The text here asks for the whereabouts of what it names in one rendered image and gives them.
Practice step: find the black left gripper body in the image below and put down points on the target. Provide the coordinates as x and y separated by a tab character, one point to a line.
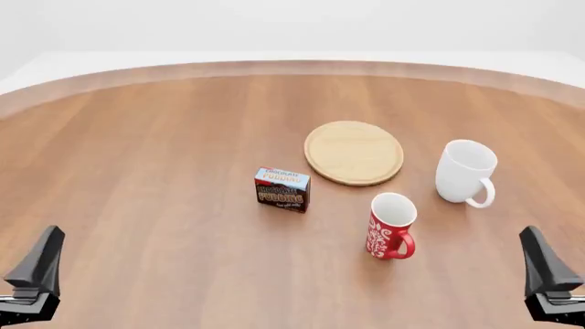
27	306

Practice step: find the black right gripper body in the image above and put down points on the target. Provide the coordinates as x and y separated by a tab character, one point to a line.
555	308

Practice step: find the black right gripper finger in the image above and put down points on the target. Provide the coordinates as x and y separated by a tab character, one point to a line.
544	267

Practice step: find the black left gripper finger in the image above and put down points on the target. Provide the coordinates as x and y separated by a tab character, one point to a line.
42	264

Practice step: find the round wooden plate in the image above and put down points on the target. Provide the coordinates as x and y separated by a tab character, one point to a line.
354	153

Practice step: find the chocolate pudding box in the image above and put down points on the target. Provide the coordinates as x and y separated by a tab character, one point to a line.
282	189

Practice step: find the white mug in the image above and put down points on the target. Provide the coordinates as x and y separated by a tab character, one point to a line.
464	171

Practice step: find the red patterned mug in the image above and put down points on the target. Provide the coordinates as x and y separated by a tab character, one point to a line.
389	228

